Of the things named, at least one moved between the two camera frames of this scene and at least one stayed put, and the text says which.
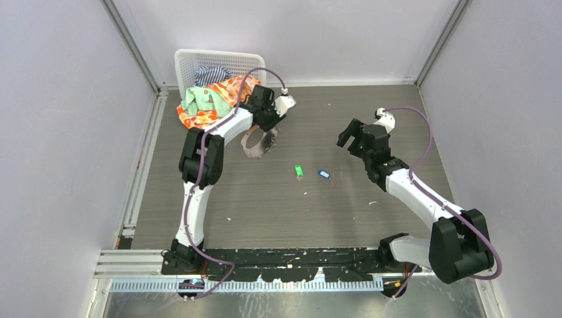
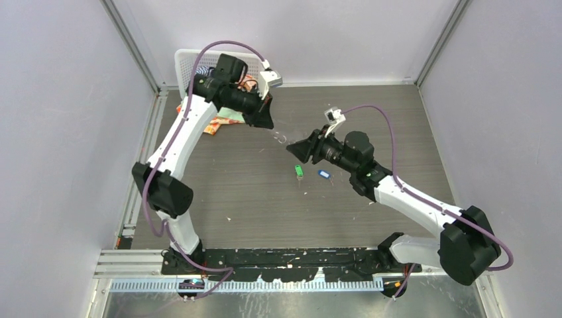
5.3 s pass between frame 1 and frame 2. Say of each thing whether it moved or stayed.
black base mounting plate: stayed
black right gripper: moved
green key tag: stayed
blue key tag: stayed
